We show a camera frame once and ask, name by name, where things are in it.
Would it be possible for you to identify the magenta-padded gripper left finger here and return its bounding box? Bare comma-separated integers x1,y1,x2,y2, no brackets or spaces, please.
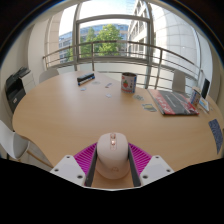
49,142,99,188

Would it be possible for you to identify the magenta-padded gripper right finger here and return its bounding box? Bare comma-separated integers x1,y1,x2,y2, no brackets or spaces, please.
127,142,175,188

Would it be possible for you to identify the pale pink computer mouse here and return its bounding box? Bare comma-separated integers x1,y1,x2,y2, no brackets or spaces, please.
95,132,130,180

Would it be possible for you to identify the blue patterned mouse pad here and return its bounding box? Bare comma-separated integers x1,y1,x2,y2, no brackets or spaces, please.
208,118,224,155

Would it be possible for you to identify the blue and yellow sticker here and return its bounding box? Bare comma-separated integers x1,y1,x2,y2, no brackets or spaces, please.
141,103,158,113

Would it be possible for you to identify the white chair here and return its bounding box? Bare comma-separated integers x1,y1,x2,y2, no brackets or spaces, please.
171,69,187,93
0,119,54,169
38,68,60,84

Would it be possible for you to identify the red magazine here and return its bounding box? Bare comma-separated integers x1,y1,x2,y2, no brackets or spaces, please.
147,88,200,116

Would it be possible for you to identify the strawberry print tin can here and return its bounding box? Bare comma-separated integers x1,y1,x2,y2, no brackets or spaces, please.
120,72,138,94

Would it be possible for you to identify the black cylindrical speaker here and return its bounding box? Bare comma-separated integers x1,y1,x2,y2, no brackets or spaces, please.
200,78,211,100

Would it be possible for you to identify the metal balcony railing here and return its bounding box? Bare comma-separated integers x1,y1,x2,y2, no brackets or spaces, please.
42,39,205,89

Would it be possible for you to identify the green tree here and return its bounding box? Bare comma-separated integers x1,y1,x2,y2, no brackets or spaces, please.
68,23,124,63

